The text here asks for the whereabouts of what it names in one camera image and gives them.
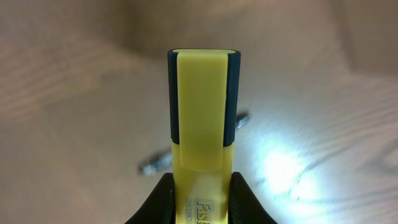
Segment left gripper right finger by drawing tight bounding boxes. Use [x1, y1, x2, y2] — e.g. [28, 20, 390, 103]
[228, 172, 277, 224]

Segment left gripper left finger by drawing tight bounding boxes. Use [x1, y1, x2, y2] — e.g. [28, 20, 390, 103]
[125, 172, 176, 224]

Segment black pen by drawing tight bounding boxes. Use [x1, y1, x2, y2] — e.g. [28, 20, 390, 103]
[137, 111, 251, 176]

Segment yellow highlighter marker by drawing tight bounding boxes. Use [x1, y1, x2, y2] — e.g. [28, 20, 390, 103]
[167, 49, 241, 223]

